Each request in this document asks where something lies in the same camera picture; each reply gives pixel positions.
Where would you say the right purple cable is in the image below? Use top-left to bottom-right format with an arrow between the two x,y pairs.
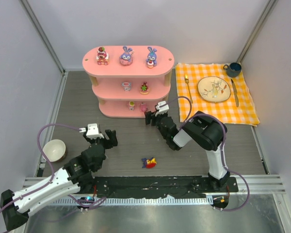
163,96 -> 250,212

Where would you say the white pink toy middle shelf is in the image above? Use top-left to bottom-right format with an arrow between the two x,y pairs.
121,82 -> 132,91

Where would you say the cream decorated ceramic plate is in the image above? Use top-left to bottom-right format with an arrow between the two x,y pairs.
197,76 -> 231,103

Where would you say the purple bunny with cake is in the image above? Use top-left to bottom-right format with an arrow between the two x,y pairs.
146,46 -> 157,68

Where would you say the white ceramic bowl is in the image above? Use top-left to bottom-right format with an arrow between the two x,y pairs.
43,139 -> 67,162

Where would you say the red yellow bird toy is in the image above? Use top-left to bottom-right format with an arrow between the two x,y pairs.
141,157 -> 157,168

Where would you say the purple cable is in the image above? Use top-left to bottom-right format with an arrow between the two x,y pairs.
163,96 -> 250,212
0,123 -> 83,233

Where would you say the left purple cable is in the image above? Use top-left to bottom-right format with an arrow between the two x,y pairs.
0,123 -> 83,233

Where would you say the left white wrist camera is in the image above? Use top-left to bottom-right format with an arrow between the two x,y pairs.
79,123 -> 104,139

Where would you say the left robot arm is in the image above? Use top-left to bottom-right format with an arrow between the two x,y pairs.
0,128 -> 118,231

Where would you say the pink bear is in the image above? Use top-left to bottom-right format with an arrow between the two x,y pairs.
96,47 -> 109,65
140,82 -> 149,95

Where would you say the yellow white checkered cloth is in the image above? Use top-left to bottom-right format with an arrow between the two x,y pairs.
175,63 -> 260,126

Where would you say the pink pig toy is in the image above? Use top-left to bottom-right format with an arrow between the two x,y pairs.
139,102 -> 148,113

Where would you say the white slotted cable duct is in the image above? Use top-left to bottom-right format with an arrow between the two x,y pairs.
53,195 -> 213,206

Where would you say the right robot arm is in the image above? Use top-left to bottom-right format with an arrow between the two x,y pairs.
145,111 -> 230,191

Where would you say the gold knife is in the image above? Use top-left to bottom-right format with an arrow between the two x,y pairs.
231,79 -> 239,107

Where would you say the pink toy with yellow hat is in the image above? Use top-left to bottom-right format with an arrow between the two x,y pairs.
128,101 -> 135,111

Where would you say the dark blue ceramic mug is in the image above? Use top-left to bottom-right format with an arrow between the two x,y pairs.
223,63 -> 242,78

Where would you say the gold fork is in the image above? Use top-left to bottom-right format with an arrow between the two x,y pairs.
184,74 -> 193,103

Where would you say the pink three-tier wooden shelf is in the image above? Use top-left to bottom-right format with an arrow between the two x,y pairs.
82,46 -> 174,118

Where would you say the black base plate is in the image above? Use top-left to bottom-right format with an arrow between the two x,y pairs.
88,176 -> 239,199

